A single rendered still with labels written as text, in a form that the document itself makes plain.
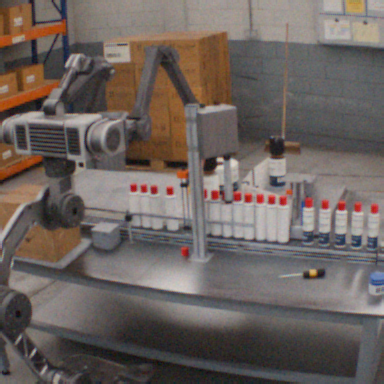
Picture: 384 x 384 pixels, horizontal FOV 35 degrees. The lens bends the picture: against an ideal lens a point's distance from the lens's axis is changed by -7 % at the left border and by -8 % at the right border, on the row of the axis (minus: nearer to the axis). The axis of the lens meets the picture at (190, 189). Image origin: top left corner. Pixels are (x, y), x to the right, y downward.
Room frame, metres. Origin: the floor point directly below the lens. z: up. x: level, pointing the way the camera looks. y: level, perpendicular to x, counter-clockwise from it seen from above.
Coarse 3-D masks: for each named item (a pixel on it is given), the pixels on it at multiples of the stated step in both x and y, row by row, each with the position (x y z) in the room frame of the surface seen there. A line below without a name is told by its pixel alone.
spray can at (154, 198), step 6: (150, 186) 2.80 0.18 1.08; (156, 186) 2.79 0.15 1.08; (150, 192) 2.80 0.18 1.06; (156, 192) 2.79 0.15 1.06; (150, 198) 2.78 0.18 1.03; (156, 198) 2.78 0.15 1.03; (150, 204) 2.79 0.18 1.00; (156, 204) 2.78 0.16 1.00; (150, 210) 2.79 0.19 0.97; (156, 210) 2.77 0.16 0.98; (156, 222) 2.77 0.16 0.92; (156, 228) 2.77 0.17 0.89
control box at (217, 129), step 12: (216, 108) 2.58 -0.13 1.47; (228, 108) 2.57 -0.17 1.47; (204, 120) 2.50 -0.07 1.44; (216, 120) 2.53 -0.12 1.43; (228, 120) 2.56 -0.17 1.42; (204, 132) 2.50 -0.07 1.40; (216, 132) 2.53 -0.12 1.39; (228, 132) 2.56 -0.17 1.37; (204, 144) 2.50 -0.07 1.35; (216, 144) 2.53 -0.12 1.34; (228, 144) 2.56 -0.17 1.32; (204, 156) 2.50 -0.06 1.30; (216, 156) 2.53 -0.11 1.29
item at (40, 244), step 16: (16, 192) 2.73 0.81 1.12; (32, 192) 2.72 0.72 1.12; (0, 208) 2.63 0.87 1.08; (16, 208) 2.59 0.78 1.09; (32, 240) 2.57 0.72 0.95; (48, 240) 2.53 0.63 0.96; (64, 240) 2.61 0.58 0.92; (80, 240) 2.73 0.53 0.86; (32, 256) 2.57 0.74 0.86; (48, 256) 2.54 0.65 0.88
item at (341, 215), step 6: (342, 204) 2.43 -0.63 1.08; (342, 210) 2.43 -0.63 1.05; (336, 216) 2.44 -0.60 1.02; (342, 216) 2.42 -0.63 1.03; (336, 222) 2.43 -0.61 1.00; (342, 222) 2.42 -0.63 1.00; (336, 228) 2.43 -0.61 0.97; (342, 228) 2.42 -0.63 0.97; (336, 234) 2.43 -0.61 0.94; (342, 234) 2.42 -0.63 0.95; (336, 240) 2.43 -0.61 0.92; (342, 240) 2.42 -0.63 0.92; (336, 246) 2.43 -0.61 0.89; (342, 246) 2.42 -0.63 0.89
